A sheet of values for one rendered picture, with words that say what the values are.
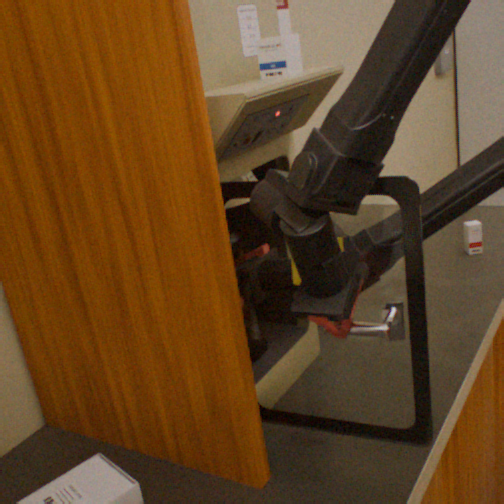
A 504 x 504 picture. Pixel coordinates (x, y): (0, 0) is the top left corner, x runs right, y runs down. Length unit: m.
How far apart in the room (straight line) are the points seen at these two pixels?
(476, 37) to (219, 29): 3.00
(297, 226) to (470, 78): 3.28
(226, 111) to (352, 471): 0.56
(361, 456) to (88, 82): 0.68
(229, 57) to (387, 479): 0.68
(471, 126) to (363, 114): 3.33
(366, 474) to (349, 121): 0.56
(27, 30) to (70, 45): 0.08
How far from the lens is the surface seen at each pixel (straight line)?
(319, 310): 0.72
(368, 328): 0.80
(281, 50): 0.97
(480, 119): 3.92
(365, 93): 0.63
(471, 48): 3.88
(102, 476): 1.02
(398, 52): 0.61
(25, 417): 1.29
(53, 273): 1.04
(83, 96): 0.86
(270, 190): 0.73
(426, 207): 0.94
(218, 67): 0.96
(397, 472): 0.98
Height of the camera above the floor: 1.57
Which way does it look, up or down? 20 degrees down
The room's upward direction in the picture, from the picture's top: 9 degrees counter-clockwise
